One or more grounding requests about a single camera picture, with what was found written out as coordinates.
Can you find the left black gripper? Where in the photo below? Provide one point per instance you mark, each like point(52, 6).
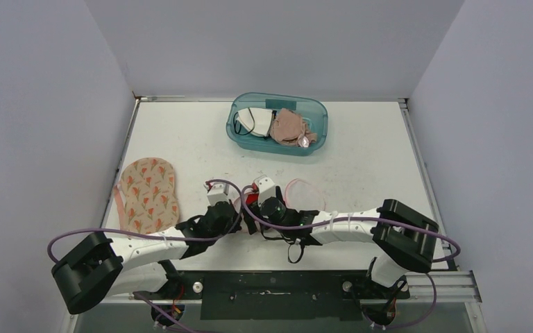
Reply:
point(235, 225)

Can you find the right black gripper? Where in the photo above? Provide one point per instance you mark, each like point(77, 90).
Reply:
point(252, 213)

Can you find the red bra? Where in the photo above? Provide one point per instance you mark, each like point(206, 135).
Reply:
point(250, 201)

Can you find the white mesh laundry bag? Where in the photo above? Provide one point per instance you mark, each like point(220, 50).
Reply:
point(298, 194)

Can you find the beige bra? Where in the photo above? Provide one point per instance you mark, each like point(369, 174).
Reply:
point(290, 129)

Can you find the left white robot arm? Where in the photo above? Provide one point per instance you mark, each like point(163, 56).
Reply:
point(109, 262)

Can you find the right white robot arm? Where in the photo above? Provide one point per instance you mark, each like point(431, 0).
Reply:
point(407, 238)

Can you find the floral beige laundry bag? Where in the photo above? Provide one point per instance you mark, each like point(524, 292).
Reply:
point(145, 196)

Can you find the white bra with black trim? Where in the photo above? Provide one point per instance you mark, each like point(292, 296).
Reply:
point(256, 122)

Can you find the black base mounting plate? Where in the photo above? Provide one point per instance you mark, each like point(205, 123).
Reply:
point(278, 295)

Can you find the teal plastic bin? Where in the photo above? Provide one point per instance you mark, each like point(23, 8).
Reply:
point(311, 110)

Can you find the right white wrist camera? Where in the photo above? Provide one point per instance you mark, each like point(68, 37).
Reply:
point(265, 188)

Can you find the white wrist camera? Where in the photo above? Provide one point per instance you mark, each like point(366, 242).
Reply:
point(265, 188)
point(217, 192)

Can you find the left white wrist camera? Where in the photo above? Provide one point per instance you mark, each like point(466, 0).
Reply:
point(217, 192)

